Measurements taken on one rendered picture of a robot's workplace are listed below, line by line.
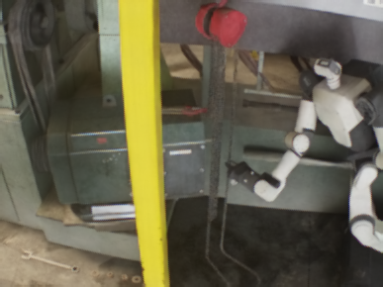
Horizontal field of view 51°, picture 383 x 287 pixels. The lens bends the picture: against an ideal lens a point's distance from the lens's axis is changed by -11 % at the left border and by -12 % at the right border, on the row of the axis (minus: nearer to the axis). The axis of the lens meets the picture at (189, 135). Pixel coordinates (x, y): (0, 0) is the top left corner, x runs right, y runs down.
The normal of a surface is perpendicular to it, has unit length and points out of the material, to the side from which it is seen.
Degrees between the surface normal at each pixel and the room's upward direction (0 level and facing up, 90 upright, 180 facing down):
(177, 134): 45
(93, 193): 90
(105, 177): 90
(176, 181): 90
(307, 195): 90
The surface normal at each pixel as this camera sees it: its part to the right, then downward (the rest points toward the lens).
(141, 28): -0.18, 0.58
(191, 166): 0.15, 0.58
